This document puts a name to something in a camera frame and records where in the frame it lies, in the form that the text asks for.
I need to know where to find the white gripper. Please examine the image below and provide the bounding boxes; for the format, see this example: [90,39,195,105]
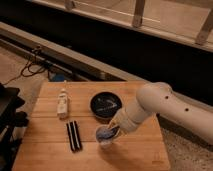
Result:
[108,108,138,137]

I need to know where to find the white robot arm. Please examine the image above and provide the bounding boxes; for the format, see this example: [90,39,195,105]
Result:
[109,82,213,145]

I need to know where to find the ceramic cup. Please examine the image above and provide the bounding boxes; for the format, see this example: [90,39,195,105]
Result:
[96,126,120,148]

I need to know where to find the white sponge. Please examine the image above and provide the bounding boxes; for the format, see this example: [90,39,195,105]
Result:
[57,89,69,119]

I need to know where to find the black round bowl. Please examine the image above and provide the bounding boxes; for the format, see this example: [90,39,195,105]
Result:
[90,92,122,119]

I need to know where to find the black striped rectangular block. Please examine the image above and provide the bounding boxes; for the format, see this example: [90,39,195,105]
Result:
[66,121,82,152]

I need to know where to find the wooden board table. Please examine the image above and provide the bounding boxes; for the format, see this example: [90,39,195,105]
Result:
[12,82,170,171]

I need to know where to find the blue floor object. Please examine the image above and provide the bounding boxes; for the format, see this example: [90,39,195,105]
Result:
[51,74,65,82]

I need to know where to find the black chair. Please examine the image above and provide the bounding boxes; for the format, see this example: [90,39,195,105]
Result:
[0,83,29,171]

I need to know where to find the floor cables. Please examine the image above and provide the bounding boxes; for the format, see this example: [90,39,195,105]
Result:
[2,46,54,86]

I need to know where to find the wooden railing frame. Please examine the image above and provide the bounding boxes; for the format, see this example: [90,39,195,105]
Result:
[28,0,213,52]

